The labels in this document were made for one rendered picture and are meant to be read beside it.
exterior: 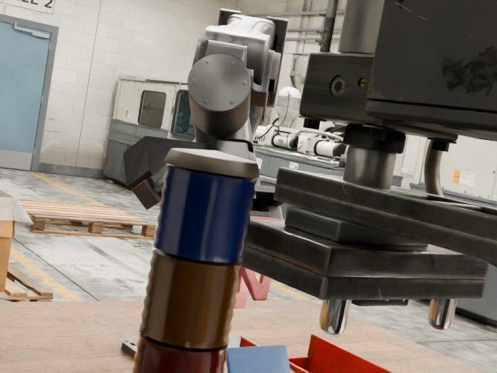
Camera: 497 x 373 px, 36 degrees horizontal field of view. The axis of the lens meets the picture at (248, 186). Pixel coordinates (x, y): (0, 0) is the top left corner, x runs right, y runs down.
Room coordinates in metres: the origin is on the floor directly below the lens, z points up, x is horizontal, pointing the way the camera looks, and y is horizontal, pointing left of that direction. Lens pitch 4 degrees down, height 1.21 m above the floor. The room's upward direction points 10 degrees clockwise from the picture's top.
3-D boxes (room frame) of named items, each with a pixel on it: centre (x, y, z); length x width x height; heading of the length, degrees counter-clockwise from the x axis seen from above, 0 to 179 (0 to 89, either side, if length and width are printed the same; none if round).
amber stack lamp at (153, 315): (0.31, 0.02, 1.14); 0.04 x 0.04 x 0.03
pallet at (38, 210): (7.22, 1.58, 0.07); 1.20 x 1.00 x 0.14; 126
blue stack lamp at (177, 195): (0.31, 0.02, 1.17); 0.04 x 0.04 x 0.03
